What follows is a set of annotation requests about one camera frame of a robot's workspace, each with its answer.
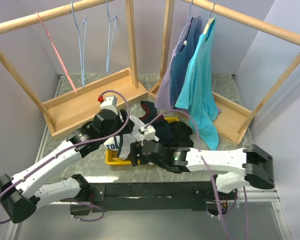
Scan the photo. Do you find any pink wire hanger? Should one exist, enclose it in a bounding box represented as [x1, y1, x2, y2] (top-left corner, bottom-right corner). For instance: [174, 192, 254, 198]
[36, 12, 78, 94]

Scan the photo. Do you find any aluminium frame rail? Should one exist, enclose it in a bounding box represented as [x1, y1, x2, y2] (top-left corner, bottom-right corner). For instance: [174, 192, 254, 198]
[238, 187, 280, 203]

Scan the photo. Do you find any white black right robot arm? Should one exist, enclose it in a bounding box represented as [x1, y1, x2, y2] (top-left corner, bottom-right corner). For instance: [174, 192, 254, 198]
[129, 140, 275, 199]

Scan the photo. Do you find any light blue wire hanger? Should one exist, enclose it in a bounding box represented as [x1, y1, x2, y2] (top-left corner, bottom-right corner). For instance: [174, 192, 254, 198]
[70, 2, 88, 88]

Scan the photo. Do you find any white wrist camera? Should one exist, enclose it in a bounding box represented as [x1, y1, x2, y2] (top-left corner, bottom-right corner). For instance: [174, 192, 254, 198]
[97, 95, 118, 114]
[138, 125, 160, 143]

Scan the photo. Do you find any blue hanger holding purple shirt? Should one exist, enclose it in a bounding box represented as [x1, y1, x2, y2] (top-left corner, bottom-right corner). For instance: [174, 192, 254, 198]
[177, 0, 193, 45]

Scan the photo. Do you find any yellow plastic tray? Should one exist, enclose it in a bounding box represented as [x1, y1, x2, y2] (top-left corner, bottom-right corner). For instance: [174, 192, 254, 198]
[105, 116, 180, 166]

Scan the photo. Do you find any white navy-trimmed tank top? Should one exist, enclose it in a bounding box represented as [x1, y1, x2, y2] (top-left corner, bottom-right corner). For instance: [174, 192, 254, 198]
[103, 115, 144, 160]

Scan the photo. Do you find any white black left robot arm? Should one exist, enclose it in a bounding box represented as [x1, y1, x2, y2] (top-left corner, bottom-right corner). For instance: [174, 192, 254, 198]
[0, 109, 134, 224]

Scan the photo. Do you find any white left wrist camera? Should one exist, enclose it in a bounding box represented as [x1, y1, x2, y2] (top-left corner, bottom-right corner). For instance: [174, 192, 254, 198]
[97, 95, 118, 114]

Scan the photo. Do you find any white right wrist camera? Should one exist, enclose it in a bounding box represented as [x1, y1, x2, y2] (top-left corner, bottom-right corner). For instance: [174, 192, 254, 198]
[138, 125, 160, 143]

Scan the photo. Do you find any wooden hanger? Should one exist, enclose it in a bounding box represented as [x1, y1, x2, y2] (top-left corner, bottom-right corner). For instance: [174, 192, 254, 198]
[203, 2, 216, 35]

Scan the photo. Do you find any purple blue t-shirt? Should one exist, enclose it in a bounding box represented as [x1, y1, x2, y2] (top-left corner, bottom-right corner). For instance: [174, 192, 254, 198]
[155, 14, 223, 116]

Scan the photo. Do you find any turquoise t-shirt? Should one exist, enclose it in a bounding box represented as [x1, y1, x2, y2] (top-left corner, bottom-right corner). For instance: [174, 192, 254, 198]
[175, 19, 219, 151]

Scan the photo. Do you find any left wooden clothes rack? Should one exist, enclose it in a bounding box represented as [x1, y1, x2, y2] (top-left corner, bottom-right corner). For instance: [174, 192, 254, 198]
[0, 0, 148, 139]

